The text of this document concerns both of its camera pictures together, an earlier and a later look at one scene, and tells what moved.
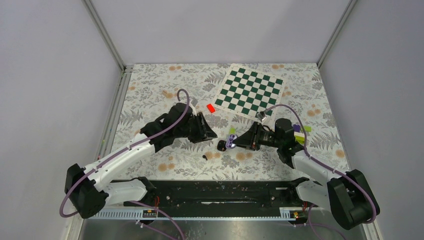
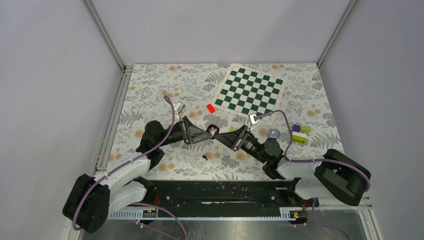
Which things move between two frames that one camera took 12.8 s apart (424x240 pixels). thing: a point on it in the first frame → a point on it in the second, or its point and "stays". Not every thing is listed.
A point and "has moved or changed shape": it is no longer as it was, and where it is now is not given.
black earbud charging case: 221,145 has moved or changed shape
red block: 210,108 stays
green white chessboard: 249,92 stays
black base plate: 236,194 stays
